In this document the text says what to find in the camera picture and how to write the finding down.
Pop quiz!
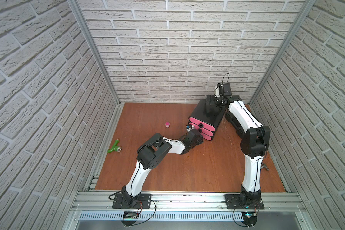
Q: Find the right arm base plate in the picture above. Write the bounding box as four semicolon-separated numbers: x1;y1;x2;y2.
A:
224;194;265;210

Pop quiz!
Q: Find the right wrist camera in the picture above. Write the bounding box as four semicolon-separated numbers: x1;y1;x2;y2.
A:
213;83;232;97

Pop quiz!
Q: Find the black plastic tool case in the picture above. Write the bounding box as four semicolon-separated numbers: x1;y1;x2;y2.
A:
225;111;250;139

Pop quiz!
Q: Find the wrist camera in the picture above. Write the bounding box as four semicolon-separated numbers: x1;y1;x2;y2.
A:
213;83;232;97
186;125;195;134

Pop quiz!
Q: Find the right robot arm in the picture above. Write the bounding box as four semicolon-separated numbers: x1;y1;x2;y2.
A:
206;95;271;206

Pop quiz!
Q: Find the aluminium front rail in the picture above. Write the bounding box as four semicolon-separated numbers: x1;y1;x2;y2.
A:
71;190;307;213

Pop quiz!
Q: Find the right controller box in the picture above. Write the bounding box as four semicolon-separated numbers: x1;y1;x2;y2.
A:
241;212;257;226

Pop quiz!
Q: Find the green flashlight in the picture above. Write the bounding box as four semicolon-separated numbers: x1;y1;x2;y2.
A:
107;139;122;153

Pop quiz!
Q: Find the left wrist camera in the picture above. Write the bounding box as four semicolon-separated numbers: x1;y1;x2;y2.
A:
186;125;195;134

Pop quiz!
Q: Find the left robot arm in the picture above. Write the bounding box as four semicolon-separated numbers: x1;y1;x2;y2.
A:
121;129;203;206

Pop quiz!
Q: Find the controller box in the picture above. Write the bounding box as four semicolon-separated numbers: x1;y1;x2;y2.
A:
123;211;139;219
241;212;257;226

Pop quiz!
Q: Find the black handled hammer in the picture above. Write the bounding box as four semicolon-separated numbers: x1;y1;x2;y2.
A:
261;162;269;171

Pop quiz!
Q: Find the pink top drawer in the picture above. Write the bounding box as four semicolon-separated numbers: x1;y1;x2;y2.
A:
189;117;216;132

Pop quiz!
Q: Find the left controller box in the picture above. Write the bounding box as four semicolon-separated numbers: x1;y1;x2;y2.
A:
123;211;139;219

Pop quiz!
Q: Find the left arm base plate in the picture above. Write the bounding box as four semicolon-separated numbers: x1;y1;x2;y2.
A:
112;193;152;209

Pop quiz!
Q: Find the black drawer cabinet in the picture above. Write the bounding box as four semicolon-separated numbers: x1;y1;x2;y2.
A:
189;99;225;129

